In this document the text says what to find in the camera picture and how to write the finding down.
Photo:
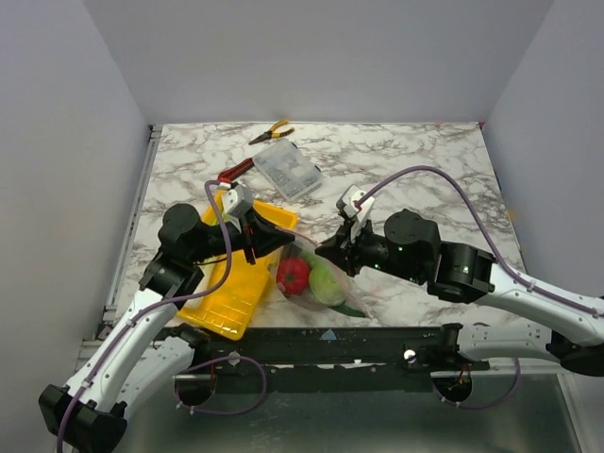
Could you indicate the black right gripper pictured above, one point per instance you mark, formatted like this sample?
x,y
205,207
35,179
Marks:
x,y
351,250

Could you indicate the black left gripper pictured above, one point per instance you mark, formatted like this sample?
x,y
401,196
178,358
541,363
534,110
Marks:
x,y
260,235

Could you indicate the green cabbage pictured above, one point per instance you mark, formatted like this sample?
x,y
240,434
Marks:
x,y
325,287

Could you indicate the red tomato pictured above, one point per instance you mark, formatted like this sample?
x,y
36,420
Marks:
x,y
293,276

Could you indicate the clear pink dotted zip bag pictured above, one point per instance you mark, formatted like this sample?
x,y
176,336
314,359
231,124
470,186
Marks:
x,y
303,248

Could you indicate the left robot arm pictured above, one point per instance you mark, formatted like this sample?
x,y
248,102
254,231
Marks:
x,y
90,412

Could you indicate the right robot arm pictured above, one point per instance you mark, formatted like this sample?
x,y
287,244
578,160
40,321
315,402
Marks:
x,y
558,326

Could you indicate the yellow plastic tray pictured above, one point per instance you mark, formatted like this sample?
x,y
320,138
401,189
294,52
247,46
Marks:
x,y
228,310

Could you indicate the red black utility knife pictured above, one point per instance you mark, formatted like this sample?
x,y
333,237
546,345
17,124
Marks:
x,y
236,171

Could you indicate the clear plastic screw box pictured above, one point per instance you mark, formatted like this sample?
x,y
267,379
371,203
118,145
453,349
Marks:
x,y
288,169

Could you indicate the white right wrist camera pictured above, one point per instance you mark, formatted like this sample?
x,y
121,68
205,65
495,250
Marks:
x,y
355,208

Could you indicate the yellow handled pliers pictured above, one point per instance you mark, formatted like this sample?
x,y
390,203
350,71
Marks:
x,y
273,133

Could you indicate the black metal base rail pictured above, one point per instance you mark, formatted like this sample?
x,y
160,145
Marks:
x,y
296,360

